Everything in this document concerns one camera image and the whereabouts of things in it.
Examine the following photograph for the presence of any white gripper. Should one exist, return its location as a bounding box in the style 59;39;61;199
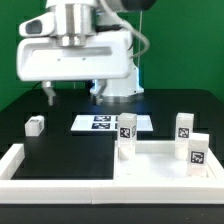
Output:
17;31;130;106

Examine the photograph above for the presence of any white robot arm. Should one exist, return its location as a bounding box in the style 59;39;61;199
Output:
17;0;156;104

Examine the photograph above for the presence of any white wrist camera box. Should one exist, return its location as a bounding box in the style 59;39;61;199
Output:
19;12;55;38

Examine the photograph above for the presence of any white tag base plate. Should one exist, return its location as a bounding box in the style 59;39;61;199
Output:
71;115;153;131

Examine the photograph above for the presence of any white U-shaped obstacle fence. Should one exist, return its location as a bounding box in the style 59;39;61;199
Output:
0;144;224;204

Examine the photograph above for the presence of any white square table top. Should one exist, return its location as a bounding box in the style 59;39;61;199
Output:
114;141;216;180

